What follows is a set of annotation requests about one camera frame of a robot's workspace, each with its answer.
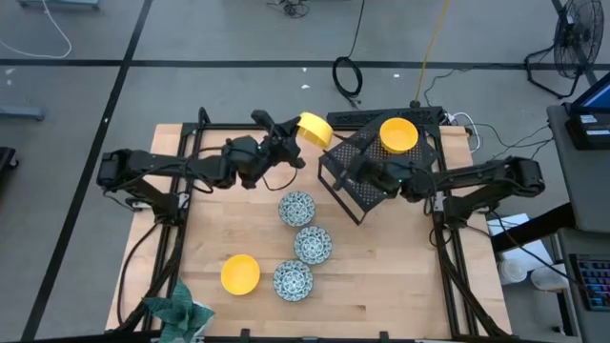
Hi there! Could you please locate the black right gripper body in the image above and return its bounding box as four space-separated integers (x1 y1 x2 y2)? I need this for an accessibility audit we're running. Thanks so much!
355 159 407 197

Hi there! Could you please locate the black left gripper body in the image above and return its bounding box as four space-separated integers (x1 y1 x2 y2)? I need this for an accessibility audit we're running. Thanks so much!
256 129 307 172

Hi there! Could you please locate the yellow plastic mini bowl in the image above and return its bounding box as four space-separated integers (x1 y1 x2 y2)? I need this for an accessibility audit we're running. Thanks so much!
219 253 262 296
378 116 420 155
295 111 335 151

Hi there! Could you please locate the teal bowl patterned inside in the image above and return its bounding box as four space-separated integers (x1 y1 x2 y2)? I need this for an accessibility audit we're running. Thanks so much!
293 225 334 266
277 190 316 228
272 259 315 303

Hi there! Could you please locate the black perforated metal shelf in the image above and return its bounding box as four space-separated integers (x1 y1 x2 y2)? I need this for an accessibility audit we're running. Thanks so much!
317 112 440 226

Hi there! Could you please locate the white paper sheet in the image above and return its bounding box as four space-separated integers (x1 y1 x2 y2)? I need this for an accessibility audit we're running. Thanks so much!
485 212 557 268

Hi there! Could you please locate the white paper cup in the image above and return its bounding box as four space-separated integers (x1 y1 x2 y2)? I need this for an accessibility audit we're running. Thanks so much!
498 258 529 286
530 264 571 292

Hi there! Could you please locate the green artificial plant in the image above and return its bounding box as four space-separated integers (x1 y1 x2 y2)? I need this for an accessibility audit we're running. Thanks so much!
142 278 215 343

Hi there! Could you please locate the grey desk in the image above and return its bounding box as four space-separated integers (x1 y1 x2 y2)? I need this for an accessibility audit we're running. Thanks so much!
546 103 610 234

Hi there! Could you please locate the black box with labels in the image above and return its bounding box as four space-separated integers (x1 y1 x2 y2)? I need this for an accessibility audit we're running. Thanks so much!
564 111 610 151

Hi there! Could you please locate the laptop screen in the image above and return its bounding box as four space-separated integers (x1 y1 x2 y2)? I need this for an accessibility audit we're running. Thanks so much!
569 71 610 115

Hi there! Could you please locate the black standing fan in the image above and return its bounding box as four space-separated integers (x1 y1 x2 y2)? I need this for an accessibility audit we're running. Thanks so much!
523 0 606 100

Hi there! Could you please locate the colourful lit keyboard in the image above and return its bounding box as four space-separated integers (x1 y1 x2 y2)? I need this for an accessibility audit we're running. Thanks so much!
569 253 610 313

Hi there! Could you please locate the grey cart base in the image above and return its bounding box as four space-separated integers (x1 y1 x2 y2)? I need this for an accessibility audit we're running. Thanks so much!
0 105 47 122

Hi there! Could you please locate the black caster leg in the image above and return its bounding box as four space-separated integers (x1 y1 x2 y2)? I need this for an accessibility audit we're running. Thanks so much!
0 146 20 185

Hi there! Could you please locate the black coiled cable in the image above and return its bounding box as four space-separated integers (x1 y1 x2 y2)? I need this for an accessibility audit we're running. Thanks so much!
332 0 367 109

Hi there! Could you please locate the black aluminium table frame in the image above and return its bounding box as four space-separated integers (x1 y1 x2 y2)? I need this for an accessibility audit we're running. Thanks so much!
112 107 514 343

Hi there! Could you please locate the white power cable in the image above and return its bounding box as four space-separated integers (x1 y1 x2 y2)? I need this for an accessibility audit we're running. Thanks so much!
447 111 482 153

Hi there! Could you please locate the black cable bundle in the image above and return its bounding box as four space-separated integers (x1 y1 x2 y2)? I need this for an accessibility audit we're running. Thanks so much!
266 0 311 19

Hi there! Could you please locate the yellow cable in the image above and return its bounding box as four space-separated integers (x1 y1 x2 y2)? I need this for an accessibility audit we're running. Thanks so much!
412 0 452 109

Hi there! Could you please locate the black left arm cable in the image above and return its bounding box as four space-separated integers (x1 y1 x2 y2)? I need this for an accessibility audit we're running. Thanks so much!
116 221 161 328

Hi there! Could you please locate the white floor cable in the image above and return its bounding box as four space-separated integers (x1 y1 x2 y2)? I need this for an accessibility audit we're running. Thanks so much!
0 0 73 61

